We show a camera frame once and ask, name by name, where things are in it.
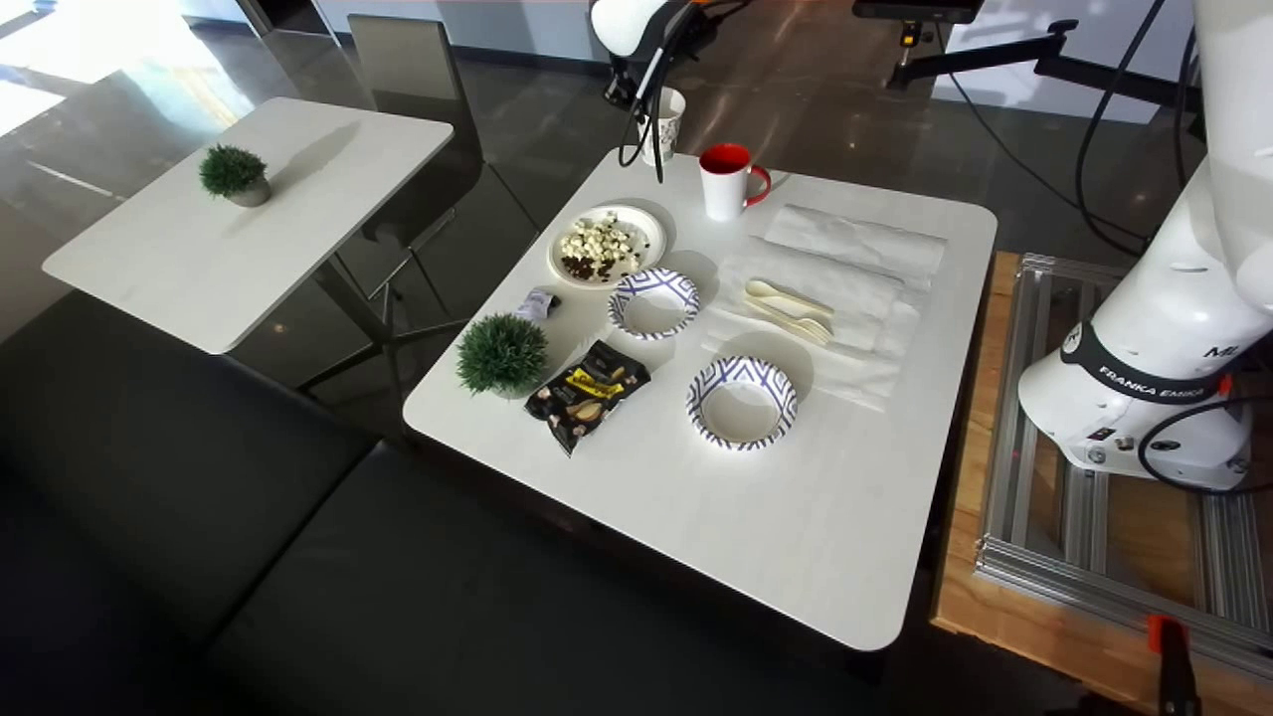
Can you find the red clamp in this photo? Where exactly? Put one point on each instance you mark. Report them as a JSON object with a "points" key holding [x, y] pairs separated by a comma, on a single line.
{"points": [[1171, 656]]}

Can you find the large blue patterned paper bowl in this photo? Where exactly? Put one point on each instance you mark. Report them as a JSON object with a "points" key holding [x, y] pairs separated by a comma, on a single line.
{"points": [[741, 401]]}

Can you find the white side table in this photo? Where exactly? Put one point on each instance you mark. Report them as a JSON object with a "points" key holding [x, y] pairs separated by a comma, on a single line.
{"points": [[223, 253]]}

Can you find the black sofa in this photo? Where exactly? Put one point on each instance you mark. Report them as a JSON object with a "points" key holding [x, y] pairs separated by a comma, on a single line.
{"points": [[332, 582]]}

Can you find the white round plate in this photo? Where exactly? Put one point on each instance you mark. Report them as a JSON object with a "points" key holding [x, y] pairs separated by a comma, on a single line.
{"points": [[569, 265]]}

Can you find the wooden base board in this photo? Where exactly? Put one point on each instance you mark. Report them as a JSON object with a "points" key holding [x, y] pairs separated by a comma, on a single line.
{"points": [[975, 531]]}

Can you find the large white paper towel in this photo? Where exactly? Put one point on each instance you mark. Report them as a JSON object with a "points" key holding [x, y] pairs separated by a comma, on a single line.
{"points": [[867, 240]]}

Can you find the small blue patterned paper bowl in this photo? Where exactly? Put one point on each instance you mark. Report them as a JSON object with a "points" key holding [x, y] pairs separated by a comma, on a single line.
{"points": [[653, 302]]}

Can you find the white mug with red inside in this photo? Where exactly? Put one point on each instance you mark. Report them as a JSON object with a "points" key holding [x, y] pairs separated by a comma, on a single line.
{"points": [[725, 184]]}

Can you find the folded white paper towel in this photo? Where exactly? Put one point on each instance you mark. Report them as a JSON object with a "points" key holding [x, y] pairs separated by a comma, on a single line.
{"points": [[859, 311]]}

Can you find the white paper cup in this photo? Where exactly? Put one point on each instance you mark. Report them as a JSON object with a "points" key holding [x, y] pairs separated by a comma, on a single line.
{"points": [[674, 118]]}

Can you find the popcorn snack mix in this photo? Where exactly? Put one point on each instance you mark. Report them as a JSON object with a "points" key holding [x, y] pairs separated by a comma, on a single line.
{"points": [[601, 242]]}

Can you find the green potted plant, large ball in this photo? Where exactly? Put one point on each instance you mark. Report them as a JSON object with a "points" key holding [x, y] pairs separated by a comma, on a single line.
{"points": [[503, 354]]}

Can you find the black camera stand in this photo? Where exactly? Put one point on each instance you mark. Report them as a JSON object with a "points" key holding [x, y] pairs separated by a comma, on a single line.
{"points": [[1007, 57]]}

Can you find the green potted plant, small ball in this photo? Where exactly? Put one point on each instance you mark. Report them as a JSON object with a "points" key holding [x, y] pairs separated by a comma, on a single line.
{"points": [[231, 172]]}

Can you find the aluminium profile frame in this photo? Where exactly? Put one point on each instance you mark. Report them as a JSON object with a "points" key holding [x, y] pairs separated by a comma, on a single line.
{"points": [[1058, 517]]}

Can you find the cream plastic spoon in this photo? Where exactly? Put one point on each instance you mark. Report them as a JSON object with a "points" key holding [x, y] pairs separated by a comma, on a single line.
{"points": [[797, 318], [780, 297]]}

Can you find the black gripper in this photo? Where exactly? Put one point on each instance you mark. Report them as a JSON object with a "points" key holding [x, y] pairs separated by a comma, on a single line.
{"points": [[658, 59]]}

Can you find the small grey sachet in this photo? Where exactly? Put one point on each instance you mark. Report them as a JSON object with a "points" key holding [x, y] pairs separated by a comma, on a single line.
{"points": [[538, 302]]}

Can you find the black and yellow snack packet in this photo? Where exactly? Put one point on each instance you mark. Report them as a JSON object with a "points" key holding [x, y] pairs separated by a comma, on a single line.
{"points": [[586, 393]]}

